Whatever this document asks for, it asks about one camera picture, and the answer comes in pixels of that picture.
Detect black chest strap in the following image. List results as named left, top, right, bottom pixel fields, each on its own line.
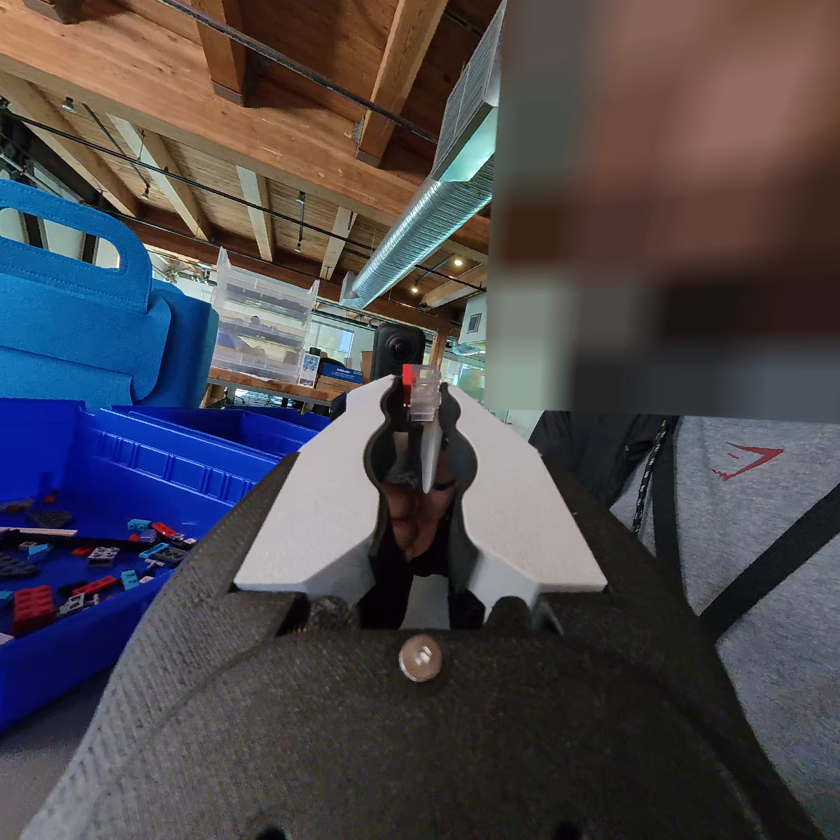
left=651, top=420, right=840, bottom=641

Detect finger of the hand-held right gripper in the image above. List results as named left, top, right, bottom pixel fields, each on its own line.
left=419, top=419, right=444, bottom=496
left=392, top=428, right=422, bottom=480

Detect clear toy brick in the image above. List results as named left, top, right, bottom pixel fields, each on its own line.
left=410, top=367, right=439, bottom=421

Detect silver ventilation duct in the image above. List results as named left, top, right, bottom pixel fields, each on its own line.
left=341, top=0, right=506, bottom=309

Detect pile of toy bricks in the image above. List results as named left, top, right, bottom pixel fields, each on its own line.
left=0, top=495, right=198, bottom=637

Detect black white cord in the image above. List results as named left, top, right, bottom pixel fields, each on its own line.
left=630, top=420, right=667, bottom=534

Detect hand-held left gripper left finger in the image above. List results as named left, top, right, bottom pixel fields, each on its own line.
left=233, top=375, right=403, bottom=606

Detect blue plastic bin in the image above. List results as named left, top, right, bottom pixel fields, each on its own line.
left=0, top=397, right=283, bottom=732
left=82, top=403, right=332, bottom=509

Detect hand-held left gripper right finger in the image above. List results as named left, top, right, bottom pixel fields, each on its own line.
left=438, top=381, right=609, bottom=626

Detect blue felt bag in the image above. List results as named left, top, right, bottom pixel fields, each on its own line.
left=0, top=178, right=219, bottom=409

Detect person's grey shirt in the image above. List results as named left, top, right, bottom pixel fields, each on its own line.
left=610, top=416, right=840, bottom=840

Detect clear plastic storage drawers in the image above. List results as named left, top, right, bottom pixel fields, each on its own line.
left=211, top=248, right=320, bottom=382

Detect person's right hand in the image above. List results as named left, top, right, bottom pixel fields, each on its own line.
left=384, top=482, right=460, bottom=572

